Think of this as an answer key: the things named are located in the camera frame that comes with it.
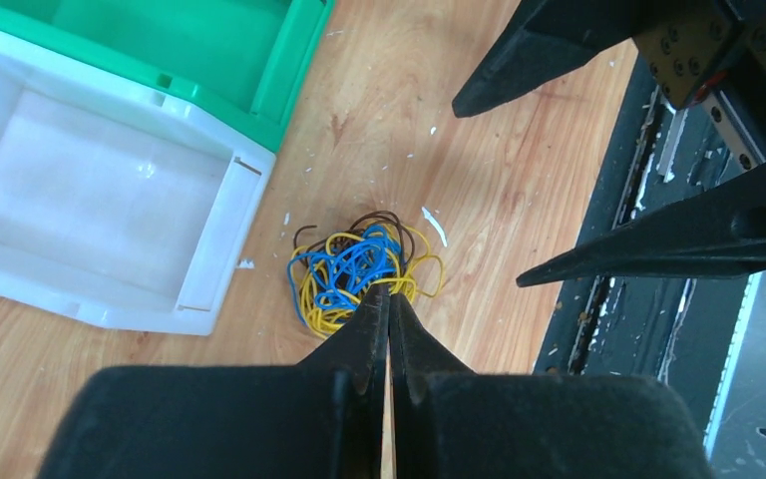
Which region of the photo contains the blue cable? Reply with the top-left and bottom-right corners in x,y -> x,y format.
286,225 -> 403,325

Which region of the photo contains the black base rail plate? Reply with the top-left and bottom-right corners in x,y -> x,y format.
536,67 -> 766,473

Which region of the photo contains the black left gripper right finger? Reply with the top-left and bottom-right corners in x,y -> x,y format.
388,294 -> 713,478

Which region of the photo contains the white plastic scrap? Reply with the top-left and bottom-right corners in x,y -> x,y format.
421,207 -> 449,247

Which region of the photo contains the yellow cable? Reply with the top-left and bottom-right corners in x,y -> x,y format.
289,225 -> 446,341

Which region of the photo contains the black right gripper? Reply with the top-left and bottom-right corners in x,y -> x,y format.
452,1 -> 766,287

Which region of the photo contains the white plastic bin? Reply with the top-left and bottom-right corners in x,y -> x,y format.
0,31 -> 275,336

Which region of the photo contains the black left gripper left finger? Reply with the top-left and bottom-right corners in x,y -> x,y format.
39,285 -> 390,478

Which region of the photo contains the green plastic bin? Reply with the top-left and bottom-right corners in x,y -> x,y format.
0,0 -> 335,153

